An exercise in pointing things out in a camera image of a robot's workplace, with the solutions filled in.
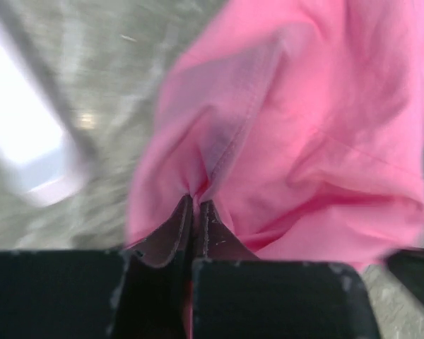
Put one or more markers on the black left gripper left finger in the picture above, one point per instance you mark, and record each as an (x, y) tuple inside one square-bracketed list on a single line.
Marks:
[(133, 292)]

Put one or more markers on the pink t shirt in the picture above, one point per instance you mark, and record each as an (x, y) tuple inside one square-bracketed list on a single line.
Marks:
[(303, 121)]

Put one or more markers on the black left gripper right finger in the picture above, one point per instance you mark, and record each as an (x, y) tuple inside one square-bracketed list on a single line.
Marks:
[(237, 295)]

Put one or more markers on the silver clothes rack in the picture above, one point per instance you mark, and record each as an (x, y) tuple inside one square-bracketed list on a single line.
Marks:
[(44, 158)]

